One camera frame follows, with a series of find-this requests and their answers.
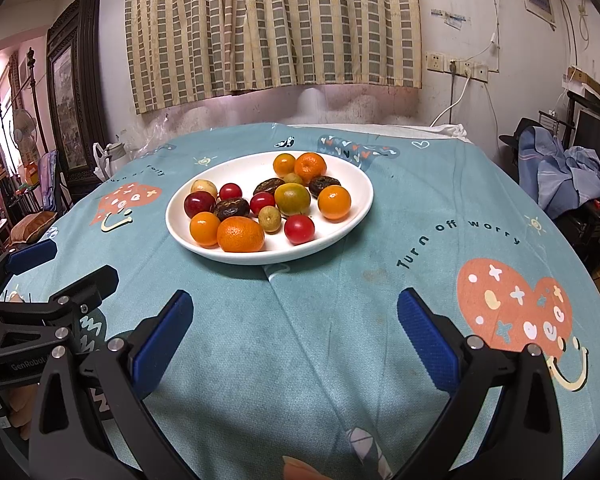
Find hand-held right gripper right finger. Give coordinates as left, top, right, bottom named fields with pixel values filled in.
left=396, top=287, right=566, bottom=480

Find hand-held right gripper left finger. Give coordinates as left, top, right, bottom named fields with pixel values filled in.
left=27, top=289, right=195, bottom=480

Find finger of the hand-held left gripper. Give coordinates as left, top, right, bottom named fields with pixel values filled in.
left=0, top=266, right=119, bottom=332
left=0, top=239, right=58, bottom=291

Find orange cherry tomato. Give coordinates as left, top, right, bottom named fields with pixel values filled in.
left=189, top=211, right=222, bottom=248
left=318, top=185, right=352, bottom=221

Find white oval plate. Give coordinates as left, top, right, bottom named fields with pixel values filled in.
left=165, top=151, right=374, bottom=266

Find dark brown wrinkled fruit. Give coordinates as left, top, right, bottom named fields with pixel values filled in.
left=214, top=198, right=251, bottom=222
left=252, top=178, right=286, bottom=197
left=308, top=175, right=342, bottom=198

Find greenish orange mandarin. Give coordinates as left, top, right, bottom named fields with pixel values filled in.
left=274, top=182, right=312, bottom=217

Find person's left hand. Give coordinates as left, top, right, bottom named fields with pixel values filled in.
left=9, top=385, right=37, bottom=427

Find brown cushion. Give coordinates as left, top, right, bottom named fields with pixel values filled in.
left=10, top=210, right=58, bottom=243

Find teal printed tablecloth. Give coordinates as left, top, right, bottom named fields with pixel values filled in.
left=0, top=122, right=600, bottom=480

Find white electric fan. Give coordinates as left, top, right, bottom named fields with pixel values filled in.
left=11, top=110, right=37, bottom=161

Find white plastic bag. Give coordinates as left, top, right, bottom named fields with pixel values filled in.
left=92, top=141, right=131, bottom=181

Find dark wooden framed picture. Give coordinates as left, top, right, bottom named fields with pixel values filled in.
left=46, top=0, right=108, bottom=203

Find dark metal coat stand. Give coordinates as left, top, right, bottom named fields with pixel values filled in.
left=24, top=47, right=50, bottom=156

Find blue crumpled clothes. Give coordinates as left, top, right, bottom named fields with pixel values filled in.
left=517, top=125, right=600, bottom=218

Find black hat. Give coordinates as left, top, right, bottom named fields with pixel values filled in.
left=499, top=117, right=546, bottom=148

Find long yellow box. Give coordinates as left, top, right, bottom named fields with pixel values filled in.
left=562, top=66, right=600, bottom=98

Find checkered beige curtain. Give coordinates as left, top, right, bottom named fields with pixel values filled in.
left=125, top=0, right=423, bottom=115

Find white power cable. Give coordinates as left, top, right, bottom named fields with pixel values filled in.
left=429, top=72, right=473, bottom=128

